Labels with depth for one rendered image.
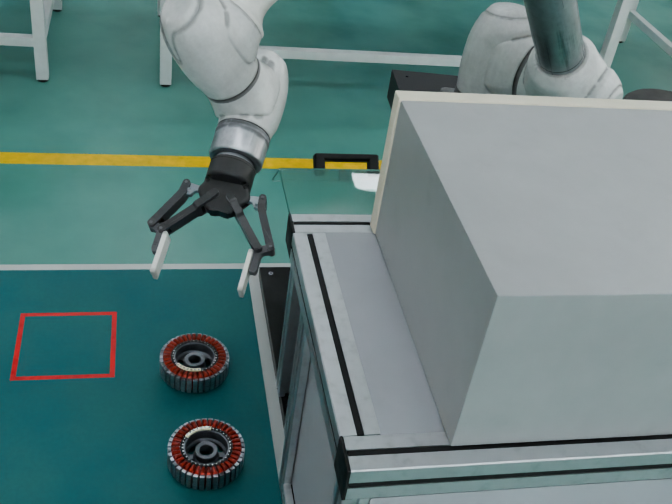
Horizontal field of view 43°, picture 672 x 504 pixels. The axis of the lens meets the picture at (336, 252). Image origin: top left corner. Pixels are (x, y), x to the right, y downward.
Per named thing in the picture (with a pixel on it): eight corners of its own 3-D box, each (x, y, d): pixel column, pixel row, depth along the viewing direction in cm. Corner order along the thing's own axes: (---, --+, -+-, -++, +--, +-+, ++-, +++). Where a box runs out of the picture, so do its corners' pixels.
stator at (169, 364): (173, 340, 148) (173, 324, 145) (236, 355, 147) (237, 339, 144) (149, 386, 139) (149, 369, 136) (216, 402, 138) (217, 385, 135)
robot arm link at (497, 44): (478, 70, 223) (501, -13, 210) (538, 99, 214) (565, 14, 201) (441, 85, 212) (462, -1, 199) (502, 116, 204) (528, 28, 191)
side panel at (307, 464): (278, 480, 127) (301, 316, 108) (298, 479, 128) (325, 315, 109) (306, 665, 106) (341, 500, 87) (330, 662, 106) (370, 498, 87)
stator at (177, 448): (256, 476, 127) (258, 460, 125) (184, 503, 122) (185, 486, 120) (224, 423, 134) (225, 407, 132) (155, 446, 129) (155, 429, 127)
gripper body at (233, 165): (261, 180, 142) (246, 230, 139) (211, 170, 143) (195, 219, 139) (257, 157, 135) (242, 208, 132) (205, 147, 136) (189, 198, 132)
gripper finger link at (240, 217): (226, 205, 138) (234, 201, 139) (257, 261, 134) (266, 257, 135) (223, 193, 135) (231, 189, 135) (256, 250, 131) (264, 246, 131)
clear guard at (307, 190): (271, 180, 145) (274, 149, 141) (408, 182, 150) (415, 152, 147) (299, 307, 120) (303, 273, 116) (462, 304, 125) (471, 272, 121)
